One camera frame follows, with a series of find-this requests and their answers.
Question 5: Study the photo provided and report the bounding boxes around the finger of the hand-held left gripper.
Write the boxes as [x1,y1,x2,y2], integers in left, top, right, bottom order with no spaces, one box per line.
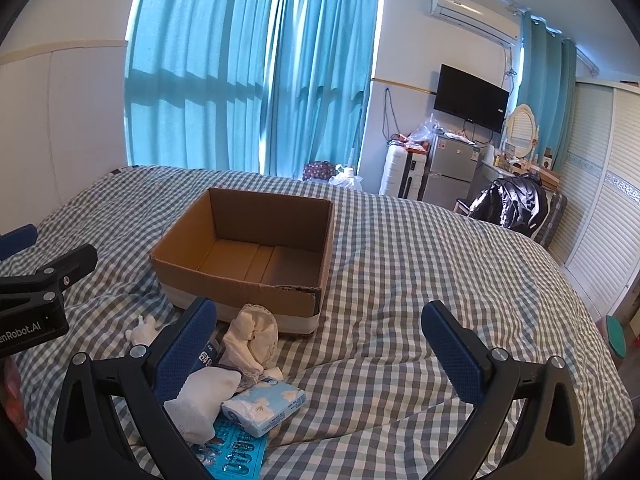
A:
[0,244,99,311]
[0,225,39,261]

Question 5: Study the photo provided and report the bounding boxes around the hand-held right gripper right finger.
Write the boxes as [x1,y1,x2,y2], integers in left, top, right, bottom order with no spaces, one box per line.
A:
[421,301,588,480]

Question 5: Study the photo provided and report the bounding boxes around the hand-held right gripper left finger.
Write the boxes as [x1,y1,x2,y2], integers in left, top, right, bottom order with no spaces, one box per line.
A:
[51,296,218,480]

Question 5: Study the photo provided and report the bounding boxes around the white plush toy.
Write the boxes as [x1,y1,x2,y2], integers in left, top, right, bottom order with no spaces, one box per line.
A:
[125,315,163,347]

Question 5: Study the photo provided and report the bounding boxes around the white sock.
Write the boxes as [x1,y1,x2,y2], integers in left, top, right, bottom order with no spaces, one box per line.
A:
[164,366,243,445]

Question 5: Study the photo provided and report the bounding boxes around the cream lace cloth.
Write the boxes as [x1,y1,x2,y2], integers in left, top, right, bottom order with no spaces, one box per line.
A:
[218,303,279,381]

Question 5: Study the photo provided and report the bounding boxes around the brown cardboard box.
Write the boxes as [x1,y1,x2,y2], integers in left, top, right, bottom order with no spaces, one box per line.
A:
[149,187,335,337]

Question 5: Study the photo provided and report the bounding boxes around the blue blister pack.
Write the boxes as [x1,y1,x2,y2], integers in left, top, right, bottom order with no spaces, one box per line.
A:
[192,417,269,480]

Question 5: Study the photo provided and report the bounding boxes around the grey checked blanket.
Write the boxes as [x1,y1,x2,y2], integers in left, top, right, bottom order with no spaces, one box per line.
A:
[0,164,623,480]

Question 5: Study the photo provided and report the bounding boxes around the black shiny jacket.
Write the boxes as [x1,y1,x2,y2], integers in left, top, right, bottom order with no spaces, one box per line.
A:
[467,174,546,235]

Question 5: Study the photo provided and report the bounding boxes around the teal round stool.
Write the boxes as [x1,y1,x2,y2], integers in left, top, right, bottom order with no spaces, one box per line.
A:
[606,315,628,361]

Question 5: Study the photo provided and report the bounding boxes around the silver small fridge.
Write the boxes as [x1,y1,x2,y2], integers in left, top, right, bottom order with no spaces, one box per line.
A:
[424,132,488,203]

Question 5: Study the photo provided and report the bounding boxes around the white suitcase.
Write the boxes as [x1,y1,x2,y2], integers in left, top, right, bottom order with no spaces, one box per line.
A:
[379,142,428,200]

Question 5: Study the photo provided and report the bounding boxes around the clear plastic bag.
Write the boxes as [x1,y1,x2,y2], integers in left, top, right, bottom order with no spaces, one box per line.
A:
[407,115,443,148]
[327,164,363,191]

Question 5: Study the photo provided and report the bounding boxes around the white slatted wardrobe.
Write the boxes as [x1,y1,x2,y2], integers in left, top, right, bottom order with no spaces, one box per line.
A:
[547,80,640,318]

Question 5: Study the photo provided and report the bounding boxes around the orange snack packets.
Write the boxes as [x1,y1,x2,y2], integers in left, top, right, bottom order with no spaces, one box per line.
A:
[392,132,428,153]

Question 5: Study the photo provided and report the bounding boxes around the dark floral bag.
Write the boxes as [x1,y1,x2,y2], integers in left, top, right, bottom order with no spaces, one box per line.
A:
[302,161,337,182]

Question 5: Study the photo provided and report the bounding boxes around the oval white vanity mirror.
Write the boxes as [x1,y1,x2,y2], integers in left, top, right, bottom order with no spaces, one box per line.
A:
[505,104,538,161]

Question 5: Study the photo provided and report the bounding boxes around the wide teal curtain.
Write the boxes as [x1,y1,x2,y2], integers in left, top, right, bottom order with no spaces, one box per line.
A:
[124,0,281,173]

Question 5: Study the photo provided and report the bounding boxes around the narrow teal curtain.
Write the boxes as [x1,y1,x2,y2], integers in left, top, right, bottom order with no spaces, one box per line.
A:
[515,10,578,181]

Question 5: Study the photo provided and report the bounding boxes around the white air conditioner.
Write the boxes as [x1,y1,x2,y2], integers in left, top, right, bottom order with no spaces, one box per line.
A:
[430,0,521,46]

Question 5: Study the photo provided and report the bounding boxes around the black wall cable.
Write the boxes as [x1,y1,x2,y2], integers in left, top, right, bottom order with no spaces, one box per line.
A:
[382,87,401,143]

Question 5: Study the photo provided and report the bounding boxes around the black wall television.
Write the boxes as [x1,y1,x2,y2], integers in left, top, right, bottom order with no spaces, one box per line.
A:
[433,64,511,135]

